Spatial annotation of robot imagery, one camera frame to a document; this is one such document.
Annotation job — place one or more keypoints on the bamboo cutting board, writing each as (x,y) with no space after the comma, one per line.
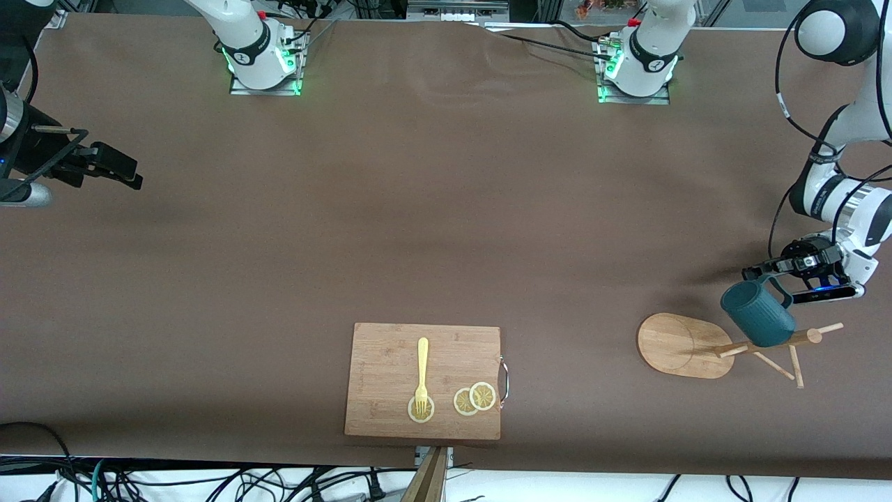
(425,380)

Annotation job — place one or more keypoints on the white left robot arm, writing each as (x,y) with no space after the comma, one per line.
(857,118)

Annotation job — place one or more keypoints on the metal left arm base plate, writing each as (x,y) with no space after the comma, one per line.
(606,94)

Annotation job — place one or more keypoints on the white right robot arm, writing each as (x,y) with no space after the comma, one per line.
(244,42)

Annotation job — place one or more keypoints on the brown table cover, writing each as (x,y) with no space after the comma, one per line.
(418,279)

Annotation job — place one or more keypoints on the metal bracket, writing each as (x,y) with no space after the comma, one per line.
(420,454)

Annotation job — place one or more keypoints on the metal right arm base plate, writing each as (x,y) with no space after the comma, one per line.
(293,84)

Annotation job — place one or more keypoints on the teal ribbed mug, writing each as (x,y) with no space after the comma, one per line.
(759,314)

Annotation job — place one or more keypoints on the yellow plastic fork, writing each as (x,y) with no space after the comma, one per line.
(421,369)

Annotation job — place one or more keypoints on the wooden mug rack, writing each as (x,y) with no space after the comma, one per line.
(683,345)

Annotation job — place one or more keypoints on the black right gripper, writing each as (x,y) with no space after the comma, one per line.
(31,152)

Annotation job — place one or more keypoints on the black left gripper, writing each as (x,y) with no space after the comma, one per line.
(810,253)

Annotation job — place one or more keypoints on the white power strip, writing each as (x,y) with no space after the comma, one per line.
(456,10)

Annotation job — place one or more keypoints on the aluminium frame profile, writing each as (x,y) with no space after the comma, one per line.
(59,17)

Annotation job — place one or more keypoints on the wooden beam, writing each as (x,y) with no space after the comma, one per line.
(426,481)

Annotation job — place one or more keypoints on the lemon slice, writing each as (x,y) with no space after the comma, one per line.
(463,402)
(421,411)
(483,396)

